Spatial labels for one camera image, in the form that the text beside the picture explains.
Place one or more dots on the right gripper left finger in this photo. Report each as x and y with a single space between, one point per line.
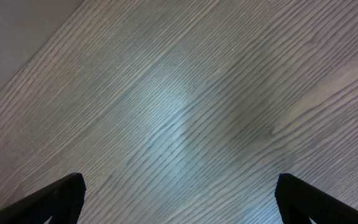
59 202

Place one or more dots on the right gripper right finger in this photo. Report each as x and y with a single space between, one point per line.
300 202

